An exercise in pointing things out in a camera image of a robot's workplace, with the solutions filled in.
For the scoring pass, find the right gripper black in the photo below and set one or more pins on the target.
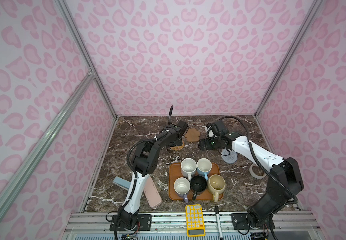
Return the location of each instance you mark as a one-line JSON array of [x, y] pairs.
[[207, 145]]

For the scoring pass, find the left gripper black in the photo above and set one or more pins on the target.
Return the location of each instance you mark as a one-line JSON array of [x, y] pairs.
[[179, 143]]

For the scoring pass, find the rattan woven round coaster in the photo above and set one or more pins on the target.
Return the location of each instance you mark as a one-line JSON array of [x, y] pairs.
[[177, 148]]

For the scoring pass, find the grey knitted round coaster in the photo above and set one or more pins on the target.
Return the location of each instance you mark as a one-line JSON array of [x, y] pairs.
[[228, 156]]

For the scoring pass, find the cork paw-shaped coaster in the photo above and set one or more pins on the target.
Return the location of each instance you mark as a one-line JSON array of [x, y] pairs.
[[192, 135]]

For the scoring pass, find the light blue mug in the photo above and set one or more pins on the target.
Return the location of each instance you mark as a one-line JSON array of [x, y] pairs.
[[204, 166]]

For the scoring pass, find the white speckled mug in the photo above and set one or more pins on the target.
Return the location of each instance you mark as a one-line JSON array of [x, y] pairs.
[[188, 168]]

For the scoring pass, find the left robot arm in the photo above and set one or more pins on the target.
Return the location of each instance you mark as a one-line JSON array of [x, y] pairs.
[[142, 159]]

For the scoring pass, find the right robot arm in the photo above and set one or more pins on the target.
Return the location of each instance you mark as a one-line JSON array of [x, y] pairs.
[[284, 177]]

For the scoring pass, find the beige ceramic mug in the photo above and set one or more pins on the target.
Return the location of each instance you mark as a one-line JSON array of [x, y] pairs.
[[216, 185]]

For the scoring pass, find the masking tape roll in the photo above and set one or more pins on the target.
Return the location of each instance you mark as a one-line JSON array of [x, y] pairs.
[[256, 172]]

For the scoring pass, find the black mug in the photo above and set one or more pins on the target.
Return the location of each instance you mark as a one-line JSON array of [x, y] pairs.
[[198, 186]]

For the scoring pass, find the pink pencil case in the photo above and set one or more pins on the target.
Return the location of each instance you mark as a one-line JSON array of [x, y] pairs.
[[151, 193]]

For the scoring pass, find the blue-grey stapler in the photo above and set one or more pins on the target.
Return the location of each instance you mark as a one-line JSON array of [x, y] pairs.
[[122, 183]]

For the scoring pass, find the black marker pen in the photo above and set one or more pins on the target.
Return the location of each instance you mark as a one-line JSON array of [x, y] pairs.
[[221, 237]]

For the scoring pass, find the yellow calculator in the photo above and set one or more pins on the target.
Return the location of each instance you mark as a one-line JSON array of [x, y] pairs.
[[195, 221]]

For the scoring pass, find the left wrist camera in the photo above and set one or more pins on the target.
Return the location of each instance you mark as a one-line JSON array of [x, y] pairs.
[[182, 128]]

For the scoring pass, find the white mug purple handle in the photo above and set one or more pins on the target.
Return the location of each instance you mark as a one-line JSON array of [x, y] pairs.
[[182, 187]]

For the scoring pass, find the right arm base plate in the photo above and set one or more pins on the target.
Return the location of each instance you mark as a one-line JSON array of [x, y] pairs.
[[245, 221]]

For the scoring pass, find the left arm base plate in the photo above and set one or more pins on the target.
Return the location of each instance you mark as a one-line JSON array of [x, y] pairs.
[[143, 223]]

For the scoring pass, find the aluminium front rail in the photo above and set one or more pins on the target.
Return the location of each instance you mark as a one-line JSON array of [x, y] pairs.
[[287, 225]]

